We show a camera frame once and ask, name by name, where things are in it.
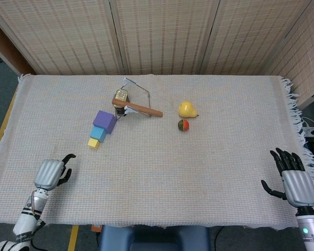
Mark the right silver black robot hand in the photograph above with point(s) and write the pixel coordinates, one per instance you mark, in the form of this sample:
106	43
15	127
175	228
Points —
299	188

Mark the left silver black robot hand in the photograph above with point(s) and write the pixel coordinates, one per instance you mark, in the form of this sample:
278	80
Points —
47	173

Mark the small yellow cube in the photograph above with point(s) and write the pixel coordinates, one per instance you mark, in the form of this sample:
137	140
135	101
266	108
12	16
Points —
93	143

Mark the medium blue cube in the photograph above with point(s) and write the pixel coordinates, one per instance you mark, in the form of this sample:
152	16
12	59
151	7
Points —
98	133

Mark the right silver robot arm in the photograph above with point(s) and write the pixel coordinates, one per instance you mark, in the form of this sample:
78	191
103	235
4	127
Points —
310	230

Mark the small orange object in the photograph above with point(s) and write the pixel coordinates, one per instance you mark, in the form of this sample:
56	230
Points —
95	228

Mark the large purple cube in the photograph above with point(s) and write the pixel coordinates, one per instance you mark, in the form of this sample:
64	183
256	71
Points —
104	121

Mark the small gold tin can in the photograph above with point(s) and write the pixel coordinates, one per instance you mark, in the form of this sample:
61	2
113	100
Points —
121	95

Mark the blue padded seat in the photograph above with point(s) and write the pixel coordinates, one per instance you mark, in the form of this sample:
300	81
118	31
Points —
151	238

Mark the white woven tablecloth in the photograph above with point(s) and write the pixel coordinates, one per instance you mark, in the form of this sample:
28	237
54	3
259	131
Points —
172	170

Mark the red green round fruit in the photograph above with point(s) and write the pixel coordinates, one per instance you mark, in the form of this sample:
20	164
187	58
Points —
183	125

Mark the yellow pear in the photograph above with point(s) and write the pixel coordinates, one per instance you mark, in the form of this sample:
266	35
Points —
185	109

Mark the woven bamboo folding screen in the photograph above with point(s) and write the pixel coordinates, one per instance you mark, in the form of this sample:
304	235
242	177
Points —
172	34

